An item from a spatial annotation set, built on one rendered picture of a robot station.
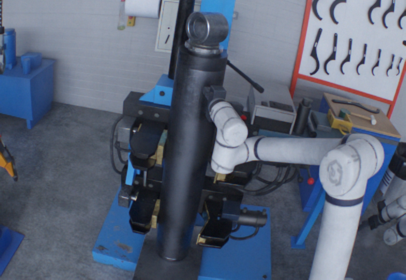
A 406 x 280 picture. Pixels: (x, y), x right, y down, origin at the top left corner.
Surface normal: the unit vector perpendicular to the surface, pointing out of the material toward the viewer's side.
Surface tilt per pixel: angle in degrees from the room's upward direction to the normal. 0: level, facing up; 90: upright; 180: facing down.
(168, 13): 90
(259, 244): 0
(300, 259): 0
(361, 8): 90
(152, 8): 109
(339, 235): 77
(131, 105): 90
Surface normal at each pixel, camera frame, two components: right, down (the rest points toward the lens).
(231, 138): 0.11, 0.46
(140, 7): -0.16, 0.72
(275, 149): -0.87, -0.04
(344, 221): -0.33, 0.21
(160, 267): 0.14, -0.87
